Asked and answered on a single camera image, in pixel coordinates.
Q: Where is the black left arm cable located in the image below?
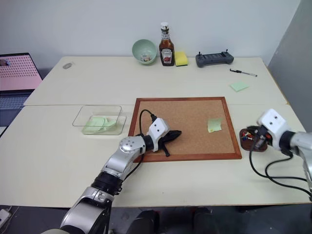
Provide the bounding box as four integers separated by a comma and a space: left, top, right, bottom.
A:
119, 109, 157, 186

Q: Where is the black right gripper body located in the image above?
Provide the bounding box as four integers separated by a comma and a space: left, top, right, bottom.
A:
254, 124, 273, 149

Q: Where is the dark rounded shape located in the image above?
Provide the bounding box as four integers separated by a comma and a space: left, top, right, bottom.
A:
132, 209, 161, 234

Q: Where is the open laptop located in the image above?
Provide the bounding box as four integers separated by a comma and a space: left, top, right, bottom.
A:
0, 52, 43, 128

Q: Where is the grey remote controller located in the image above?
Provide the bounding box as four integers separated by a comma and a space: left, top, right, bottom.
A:
195, 50, 235, 68

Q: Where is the yellow sponge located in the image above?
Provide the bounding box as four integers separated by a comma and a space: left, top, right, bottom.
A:
175, 51, 189, 68

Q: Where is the brown pushpin tray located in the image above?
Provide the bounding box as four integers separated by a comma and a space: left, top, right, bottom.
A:
239, 126, 268, 152

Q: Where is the wood-framed cork board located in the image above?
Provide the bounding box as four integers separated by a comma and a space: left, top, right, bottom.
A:
128, 97, 243, 163

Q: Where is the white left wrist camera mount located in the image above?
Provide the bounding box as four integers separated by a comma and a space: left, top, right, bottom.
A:
146, 117, 171, 153

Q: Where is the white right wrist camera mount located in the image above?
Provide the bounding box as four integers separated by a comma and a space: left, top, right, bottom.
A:
257, 108, 292, 151

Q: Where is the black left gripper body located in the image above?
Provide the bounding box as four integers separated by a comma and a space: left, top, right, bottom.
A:
157, 131, 175, 150

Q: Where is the green sticky note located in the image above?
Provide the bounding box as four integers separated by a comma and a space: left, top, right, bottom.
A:
207, 117, 224, 133

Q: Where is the green sticky note pad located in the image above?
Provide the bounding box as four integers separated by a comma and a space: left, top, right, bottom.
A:
229, 81, 250, 93

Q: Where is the white power strip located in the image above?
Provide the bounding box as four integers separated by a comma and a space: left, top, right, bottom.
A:
0, 209, 12, 224

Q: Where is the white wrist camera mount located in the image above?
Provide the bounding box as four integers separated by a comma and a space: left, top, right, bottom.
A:
257, 108, 292, 151
146, 117, 171, 153

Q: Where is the black pen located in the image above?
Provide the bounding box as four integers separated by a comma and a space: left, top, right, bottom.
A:
229, 68, 258, 78

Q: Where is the clear plastic box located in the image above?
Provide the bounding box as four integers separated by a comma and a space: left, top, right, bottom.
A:
72, 105, 128, 136

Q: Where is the ketchup bottle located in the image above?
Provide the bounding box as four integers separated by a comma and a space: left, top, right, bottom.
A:
158, 22, 176, 67

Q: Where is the pile of green notes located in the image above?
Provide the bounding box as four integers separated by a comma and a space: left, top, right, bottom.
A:
82, 115, 118, 135

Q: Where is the pale green bowl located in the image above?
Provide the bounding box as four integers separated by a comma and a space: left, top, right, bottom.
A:
132, 39, 157, 65

